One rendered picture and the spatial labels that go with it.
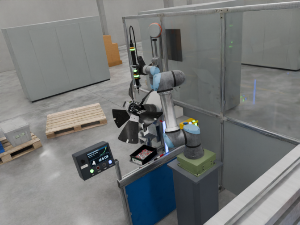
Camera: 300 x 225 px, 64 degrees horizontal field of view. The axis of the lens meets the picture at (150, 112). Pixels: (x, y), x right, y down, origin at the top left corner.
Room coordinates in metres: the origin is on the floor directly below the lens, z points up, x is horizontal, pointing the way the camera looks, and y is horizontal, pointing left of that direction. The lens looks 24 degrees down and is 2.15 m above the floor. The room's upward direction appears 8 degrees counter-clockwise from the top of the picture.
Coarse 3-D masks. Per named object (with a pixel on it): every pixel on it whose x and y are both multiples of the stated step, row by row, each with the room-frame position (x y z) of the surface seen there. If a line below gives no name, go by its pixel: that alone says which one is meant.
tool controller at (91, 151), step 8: (96, 144) 1.59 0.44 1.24; (104, 144) 1.54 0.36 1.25; (80, 152) 1.49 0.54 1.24; (88, 152) 1.47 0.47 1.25; (96, 152) 1.49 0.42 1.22; (104, 152) 1.52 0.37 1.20; (80, 160) 1.42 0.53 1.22; (88, 160) 1.45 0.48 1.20; (96, 160) 1.47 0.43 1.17; (104, 160) 1.50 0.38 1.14; (112, 160) 1.52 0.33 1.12; (80, 168) 1.40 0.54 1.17; (88, 168) 1.43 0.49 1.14; (104, 168) 1.47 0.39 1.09; (80, 176) 1.44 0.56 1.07; (88, 176) 1.40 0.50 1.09
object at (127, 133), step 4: (128, 124) 2.19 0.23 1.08; (132, 124) 2.18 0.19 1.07; (136, 124) 2.18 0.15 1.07; (124, 128) 2.17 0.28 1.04; (128, 128) 2.16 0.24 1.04; (132, 128) 2.16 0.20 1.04; (136, 128) 2.16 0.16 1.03; (124, 132) 2.15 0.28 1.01; (128, 132) 2.13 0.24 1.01; (132, 132) 2.13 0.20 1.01; (136, 132) 2.13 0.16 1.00; (120, 136) 2.13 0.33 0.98; (124, 136) 2.12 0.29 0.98; (128, 136) 2.11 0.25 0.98; (132, 136) 2.10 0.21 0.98; (136, 136) 2.10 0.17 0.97; (120, 140) 2.11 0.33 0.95; (124, 140) 2.10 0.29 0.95; (136, 140) 2.07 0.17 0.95
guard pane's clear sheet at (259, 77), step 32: (128, 32) 3.61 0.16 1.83; (192, 32) 2.56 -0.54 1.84; (256, 32) 1.98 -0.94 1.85; (288, 32) 1.77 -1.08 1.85; (192, 64) 2.58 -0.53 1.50; (256, 64) 1.96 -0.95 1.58; (288, 64) 1.75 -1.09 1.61; (192, 96) 2.60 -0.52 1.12; (256, 96) 1.95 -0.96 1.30; (288, 96) 1.72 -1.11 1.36; (288, 128) 1.70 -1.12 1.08
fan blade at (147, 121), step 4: (144, 112) 2.17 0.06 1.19; (148, 112) 2.15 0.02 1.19; (152, 112) 2.13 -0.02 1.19; (156, 112) 2.10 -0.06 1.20; (160, 112) 2.07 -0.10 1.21; (140, 116) 2.11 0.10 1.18; (144, 116) 2.09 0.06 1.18; (148, 116) 2.07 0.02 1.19; (152, 116) 2.05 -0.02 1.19; (156, 116) 2.03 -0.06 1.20; (144, 120) 2.03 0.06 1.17; (148, 120) 2.01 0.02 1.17; (152, 120) 1.99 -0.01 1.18; (144, 124) 1.99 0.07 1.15; (148, 124) 1.97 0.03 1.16
